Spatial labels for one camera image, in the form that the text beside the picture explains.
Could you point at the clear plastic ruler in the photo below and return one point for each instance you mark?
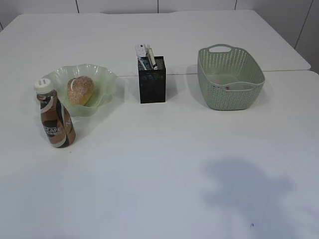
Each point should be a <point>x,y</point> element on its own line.
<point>142,50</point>

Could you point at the grey blue pen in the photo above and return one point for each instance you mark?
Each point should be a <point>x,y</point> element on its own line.
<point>149,62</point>

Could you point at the green plastic basket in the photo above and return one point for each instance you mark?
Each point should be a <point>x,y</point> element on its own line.
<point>236,68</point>

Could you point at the Nescafe coffee bottle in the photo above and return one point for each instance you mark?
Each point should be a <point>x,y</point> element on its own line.
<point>55,118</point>

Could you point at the black pen holder box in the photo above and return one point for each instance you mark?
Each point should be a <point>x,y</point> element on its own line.
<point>152,83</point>

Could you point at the light blue pen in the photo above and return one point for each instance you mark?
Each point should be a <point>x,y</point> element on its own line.
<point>141,63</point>

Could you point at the beige pen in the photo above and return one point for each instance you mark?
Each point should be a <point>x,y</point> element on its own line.
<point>152,58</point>

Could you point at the green glass wavy plate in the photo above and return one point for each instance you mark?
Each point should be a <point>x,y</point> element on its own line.
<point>104,81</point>

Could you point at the bread roll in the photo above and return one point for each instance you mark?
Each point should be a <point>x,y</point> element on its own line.
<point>80,90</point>

